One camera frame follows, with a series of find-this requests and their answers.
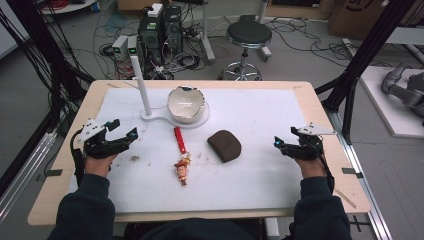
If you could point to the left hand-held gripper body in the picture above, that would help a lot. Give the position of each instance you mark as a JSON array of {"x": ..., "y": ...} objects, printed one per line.
[{"x": 100, "y": 143}]

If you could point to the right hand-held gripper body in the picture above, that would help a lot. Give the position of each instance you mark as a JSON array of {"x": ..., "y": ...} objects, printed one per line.
[{"x": 308, "y": 145}]

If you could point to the brown pouch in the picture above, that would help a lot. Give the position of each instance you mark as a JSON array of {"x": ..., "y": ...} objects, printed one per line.
[{"x": 225, "y": 146}]

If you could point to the white eggshell-shaped bowl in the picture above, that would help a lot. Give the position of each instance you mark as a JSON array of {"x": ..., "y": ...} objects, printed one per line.
[{"x": 186, "y": 104}]

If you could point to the person's left hand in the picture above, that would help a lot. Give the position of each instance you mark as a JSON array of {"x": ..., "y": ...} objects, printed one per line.
[{"x": 98, "y": 165}]

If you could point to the person's right hand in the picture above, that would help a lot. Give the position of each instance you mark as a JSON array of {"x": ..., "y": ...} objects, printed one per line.
[{"x": 310, "y": 167}]

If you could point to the white stand with pole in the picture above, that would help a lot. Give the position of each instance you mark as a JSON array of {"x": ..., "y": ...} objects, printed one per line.
[{"x": 144, "y": 90}]

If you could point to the light wooden table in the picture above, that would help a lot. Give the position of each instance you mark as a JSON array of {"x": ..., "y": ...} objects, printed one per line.
[{"x": 336, "y": 186}]

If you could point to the white table mat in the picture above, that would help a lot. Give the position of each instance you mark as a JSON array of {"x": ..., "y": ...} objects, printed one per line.
[{"x": 233, "y": 186}]

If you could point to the grey power supply box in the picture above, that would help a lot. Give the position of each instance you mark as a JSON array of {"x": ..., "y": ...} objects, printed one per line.
[
  {"x": 132, "y": 45},
  {"x": 119, "y": 46}
]

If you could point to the white floor platform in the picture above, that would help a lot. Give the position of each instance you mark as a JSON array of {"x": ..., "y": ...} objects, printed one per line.
[{"x": 383, "y": 110}]

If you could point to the black computer tower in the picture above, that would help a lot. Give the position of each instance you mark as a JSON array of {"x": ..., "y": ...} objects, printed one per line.
[
  {"x": 172, "y": 30},
  {"x": 150, "y": 36}
]

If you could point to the black round stool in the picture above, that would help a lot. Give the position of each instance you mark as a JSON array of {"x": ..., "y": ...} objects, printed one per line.
[{"x": 248, "y": 35}]

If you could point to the grey robot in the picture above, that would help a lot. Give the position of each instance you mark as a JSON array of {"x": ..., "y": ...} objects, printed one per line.
[{"x": 403, "y": 88}]

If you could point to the person's torso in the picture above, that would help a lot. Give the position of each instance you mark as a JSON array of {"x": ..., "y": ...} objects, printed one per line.
[{"x": 196, "y": 230}]

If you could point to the white power adapter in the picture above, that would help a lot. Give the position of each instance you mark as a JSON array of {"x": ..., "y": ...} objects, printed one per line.
[{"x": 154, "y": 10}]

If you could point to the cardboard box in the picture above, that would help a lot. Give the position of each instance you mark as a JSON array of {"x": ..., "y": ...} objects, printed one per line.
[{"x": 363, "y": 16}]

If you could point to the black metal frame post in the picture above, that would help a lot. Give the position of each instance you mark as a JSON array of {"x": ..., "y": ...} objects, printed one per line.
[
  {"x": 363, "y": 56},
  {"x": 40, "y": 43}
]

